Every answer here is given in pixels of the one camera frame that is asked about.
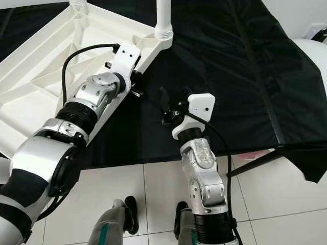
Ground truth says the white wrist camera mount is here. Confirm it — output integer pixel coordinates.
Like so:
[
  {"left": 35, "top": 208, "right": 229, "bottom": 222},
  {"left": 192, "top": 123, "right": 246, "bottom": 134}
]
[
  {"left": 171, "top": 93, "right": 216, "bottom": 141},
  {"left": 110, "top": 43, "right": 142, "bottom": 97}
]

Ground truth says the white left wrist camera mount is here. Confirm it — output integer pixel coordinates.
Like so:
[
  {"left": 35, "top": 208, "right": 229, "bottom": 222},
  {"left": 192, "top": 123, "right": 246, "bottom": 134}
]
[{"left": 110, "top": 43, "right": 142, "bottom": 97}]

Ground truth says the grey robot right leg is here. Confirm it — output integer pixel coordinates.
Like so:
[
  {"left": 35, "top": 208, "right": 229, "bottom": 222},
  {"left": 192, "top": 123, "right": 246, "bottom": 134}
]
[{"left": 174, "top": 202, "right": 200, "bottom": 245}]

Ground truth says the white plastic table top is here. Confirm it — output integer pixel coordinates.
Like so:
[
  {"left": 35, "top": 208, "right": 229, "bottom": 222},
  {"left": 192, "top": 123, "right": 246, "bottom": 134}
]
[{"left": 0, "top": 0, "right": 173, "bottom": 159}]

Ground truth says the black tablecloth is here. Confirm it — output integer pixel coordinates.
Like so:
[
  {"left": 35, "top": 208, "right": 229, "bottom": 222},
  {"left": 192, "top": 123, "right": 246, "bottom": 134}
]
[{"left": 0, "top": 0, "right": 327, "bottom": 183}]

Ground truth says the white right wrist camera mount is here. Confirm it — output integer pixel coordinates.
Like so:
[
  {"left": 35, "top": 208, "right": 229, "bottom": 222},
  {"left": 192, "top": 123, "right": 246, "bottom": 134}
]
[{"left": 171, "top": 93, "right": 216, "bottom": 141}]

